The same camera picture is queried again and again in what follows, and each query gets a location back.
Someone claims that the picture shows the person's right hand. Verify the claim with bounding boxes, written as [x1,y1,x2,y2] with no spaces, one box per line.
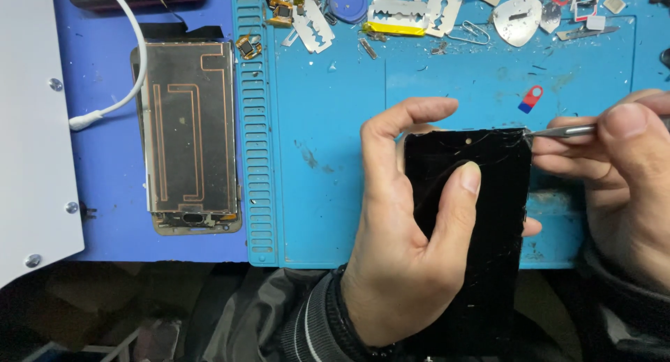
[529,89,670,295]

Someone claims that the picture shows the person's left hand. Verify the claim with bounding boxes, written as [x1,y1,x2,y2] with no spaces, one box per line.
[340,96,542,348]

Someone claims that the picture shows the silver metal tweezers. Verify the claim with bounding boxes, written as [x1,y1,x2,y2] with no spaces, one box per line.
[524,116,670,139]

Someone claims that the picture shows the cracked black phone screen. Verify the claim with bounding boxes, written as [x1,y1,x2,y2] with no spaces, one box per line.
[403,127,534,349]

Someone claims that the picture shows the light blue silicone repair mat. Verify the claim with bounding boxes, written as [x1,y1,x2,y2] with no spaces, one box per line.
[231,0,670,270]

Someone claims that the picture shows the red and blue plastic tag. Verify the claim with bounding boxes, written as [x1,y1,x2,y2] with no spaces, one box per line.
[518,85,544,115]

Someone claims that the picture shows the flat metal blade piece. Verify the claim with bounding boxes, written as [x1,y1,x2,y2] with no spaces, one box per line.
[555,25,620,42]

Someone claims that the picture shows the white card tray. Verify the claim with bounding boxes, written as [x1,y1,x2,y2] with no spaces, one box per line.
[573,0,608,31]

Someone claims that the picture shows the small metal opening pick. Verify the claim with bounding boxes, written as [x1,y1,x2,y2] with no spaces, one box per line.
[539,0,562,34]

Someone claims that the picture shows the large metal opening pick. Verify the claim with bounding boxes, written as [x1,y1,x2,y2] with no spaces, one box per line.
[491,0,543,48]

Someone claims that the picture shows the silver paper clip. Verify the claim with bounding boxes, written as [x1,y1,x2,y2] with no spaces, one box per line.
[447,20,492,46]

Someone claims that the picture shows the yellow flat strip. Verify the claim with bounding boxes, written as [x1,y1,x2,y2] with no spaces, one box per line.
[362,21,428,37]

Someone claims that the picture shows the blue round plastic disc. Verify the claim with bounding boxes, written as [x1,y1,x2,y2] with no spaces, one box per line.
[328,0,369,24]

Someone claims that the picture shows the dark blue work mat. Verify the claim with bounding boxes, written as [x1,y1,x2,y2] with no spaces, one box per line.
[51,0,250,263]

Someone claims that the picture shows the black tape strip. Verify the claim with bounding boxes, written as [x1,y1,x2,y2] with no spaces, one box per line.
[138,24,225,41]

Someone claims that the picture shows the white metal machine panel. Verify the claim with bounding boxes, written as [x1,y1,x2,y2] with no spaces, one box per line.
[0,0,86,289]

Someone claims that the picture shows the black wrist bracelet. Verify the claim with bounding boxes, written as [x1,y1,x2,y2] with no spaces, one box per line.
[325,264,401,361]

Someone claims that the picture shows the phone frame with copper-lined back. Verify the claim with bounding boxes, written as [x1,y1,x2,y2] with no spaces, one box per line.
[130,37,243,236]

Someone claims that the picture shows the small camera module with flex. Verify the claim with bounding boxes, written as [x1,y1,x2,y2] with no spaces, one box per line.
[266,0,294,28]
[235,34,263,60]

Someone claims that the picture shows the white cable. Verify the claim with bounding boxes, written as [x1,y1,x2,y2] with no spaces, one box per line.
[68,0,149,132]

